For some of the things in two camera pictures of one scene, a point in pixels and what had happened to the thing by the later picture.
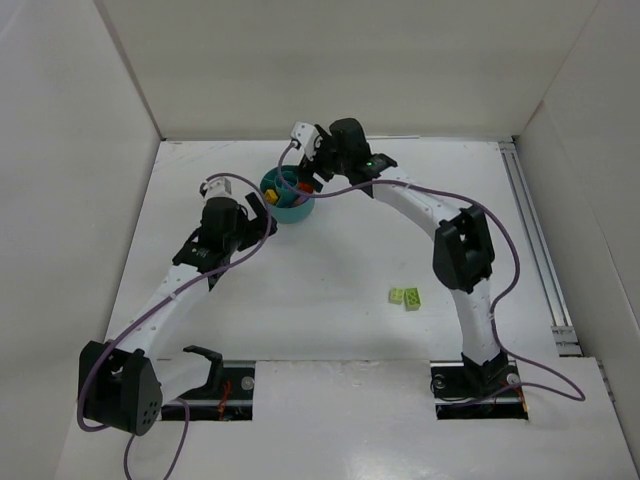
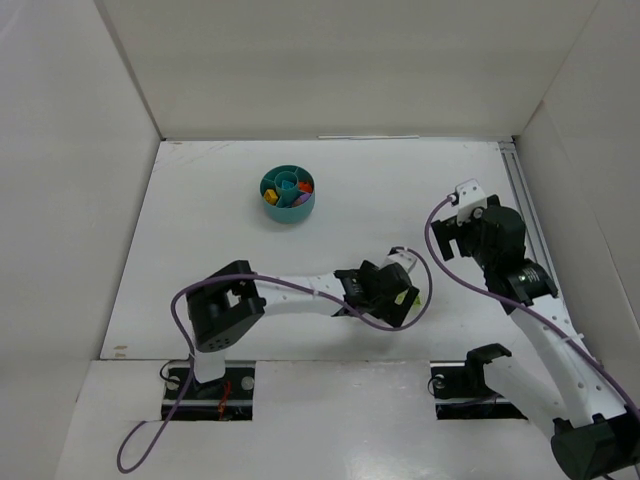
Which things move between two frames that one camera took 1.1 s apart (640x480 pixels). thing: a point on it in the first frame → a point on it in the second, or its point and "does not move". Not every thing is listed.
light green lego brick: [396, 296] does not move
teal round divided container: [292, 206] does not move
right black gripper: [314, 167] → [445, 238]
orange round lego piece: [307, 187] does not move
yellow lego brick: [271, 196] does not move
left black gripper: [251, 220] → [405, 307]
